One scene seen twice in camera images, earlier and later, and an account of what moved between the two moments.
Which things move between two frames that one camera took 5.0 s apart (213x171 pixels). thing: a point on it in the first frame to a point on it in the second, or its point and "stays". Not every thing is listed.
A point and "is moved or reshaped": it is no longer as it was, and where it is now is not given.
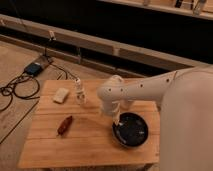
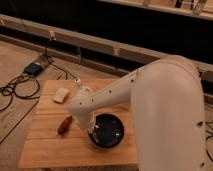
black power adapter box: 33,69 stays
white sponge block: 61,95 stays
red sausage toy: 63,127 stays
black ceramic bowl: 132,129 is moved or reshaped
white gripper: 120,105 to 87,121
